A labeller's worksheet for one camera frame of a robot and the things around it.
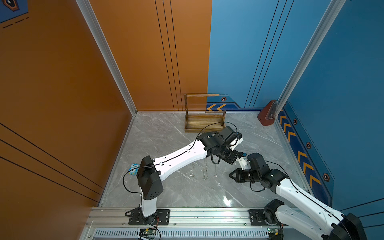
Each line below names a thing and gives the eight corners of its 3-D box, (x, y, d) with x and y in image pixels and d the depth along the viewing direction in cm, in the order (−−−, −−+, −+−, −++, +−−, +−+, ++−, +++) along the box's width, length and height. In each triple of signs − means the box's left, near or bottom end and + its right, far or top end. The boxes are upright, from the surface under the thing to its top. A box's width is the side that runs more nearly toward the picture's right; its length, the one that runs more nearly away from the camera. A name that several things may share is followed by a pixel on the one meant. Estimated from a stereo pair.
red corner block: (263, 126, 114) (272, 108, 99) (257, 117, 120) (265, 98, 105) (272, 124, 115) (283, 106, 100) (265, 116, 121) (275, 97, 106)
